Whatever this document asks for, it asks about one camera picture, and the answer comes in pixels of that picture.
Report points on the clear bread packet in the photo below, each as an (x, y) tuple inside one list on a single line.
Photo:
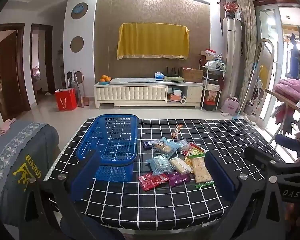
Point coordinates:
[(165, 147)]

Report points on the grey chair cover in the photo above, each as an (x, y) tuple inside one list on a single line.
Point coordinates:
[(15, 167)]

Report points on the arched standing mirror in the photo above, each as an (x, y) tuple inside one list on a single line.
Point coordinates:
[(272, 62)]

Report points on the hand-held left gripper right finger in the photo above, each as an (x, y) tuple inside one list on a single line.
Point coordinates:
[(218, 175)]

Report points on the red white box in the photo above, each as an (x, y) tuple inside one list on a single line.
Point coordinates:
[(210, 53)]

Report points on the broom with dustpan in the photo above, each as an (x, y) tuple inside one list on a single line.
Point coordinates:
[(84, 101)]

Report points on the standing air conditioner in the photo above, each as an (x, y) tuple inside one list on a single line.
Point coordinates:
[(232, 60)]

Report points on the stacked boxes in cabinet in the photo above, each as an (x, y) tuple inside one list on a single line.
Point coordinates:
[(175, 95)]

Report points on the orange striped snack stick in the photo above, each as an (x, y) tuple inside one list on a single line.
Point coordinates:
[(177, 131)]

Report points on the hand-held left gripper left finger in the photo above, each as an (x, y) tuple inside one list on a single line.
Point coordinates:
[(86, 172)]

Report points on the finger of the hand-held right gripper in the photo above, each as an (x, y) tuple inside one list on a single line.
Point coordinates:
[(257, 156), (287, 141)]

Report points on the grey flat board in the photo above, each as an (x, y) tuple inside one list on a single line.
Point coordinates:
[(132, 80)]

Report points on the orange snack packet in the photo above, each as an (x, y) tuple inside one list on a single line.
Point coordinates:
[(188, 162)]

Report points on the white paper roll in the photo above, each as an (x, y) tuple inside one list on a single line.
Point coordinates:
[(183, 101)]

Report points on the red yellow packet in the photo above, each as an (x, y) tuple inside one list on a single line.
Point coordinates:
[(193, 152)]

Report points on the blue tissue box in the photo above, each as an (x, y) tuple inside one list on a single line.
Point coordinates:
[(159, 76)]

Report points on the white metal rack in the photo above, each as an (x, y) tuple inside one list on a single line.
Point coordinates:
[(213, 65)]

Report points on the patterned curtain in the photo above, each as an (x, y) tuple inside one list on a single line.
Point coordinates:
[(247, 42)]

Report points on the hanging clothes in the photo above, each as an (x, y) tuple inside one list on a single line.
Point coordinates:
[(295, 60)]

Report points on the green folded cloth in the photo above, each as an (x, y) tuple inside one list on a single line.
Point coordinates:
[(174, 79)]

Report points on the purple bar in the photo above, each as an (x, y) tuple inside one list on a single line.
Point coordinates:
[(148, 145)]

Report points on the white cabinet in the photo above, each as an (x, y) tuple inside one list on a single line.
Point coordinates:
[(132, 93)]

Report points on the small clear snack packet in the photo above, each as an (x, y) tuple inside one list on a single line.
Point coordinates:
[(182, 146)]

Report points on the cream biscuit packet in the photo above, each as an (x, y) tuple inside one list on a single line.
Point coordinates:
[(180, 165)]

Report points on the pink bag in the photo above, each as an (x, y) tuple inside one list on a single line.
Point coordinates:
[(229, 106)]

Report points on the brown cardboard box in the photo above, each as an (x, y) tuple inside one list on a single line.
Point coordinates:
[(192, 75)]

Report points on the plate of oranges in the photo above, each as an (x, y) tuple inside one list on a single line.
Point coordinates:
[(105, 78)]

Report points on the blue round wall plate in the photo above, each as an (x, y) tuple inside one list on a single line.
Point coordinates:
[(79, 10)]

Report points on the pink blanket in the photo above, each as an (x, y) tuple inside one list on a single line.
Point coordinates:
[(292, 88)]

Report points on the red paper bag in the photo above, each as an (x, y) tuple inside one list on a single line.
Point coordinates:
[(65, 100)]

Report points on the blue plastic basket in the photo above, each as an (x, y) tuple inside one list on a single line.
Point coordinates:
[(115, 161)]

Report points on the blue mop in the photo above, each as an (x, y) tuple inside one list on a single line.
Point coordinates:
[(236, 117)]

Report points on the brown door frame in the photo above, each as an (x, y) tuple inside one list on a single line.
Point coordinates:
[(11, 80), (50, 62)]

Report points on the green edged cracker packet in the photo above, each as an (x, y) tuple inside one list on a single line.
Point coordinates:
[(201, 171)]

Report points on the light blue bread packet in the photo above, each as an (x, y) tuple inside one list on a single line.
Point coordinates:
[(160, 164)]

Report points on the yellow cloth cover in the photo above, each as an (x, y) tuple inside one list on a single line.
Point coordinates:
[(152, 40)]

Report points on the red candy packet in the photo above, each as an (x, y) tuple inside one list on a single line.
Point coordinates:
[(152, 182)]

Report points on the pink cloth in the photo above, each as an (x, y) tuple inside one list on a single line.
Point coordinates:
[(6, 127)]

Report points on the black checked tablecloth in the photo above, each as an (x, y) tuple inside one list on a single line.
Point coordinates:
[(165, 205)]

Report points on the purple snack packet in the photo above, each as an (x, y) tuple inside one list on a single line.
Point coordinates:
[(178, 179)]

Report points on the black router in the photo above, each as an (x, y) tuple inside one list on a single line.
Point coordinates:
[(172, 73)]

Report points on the red flower vase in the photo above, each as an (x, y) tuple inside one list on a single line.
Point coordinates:
[(230, 8)]

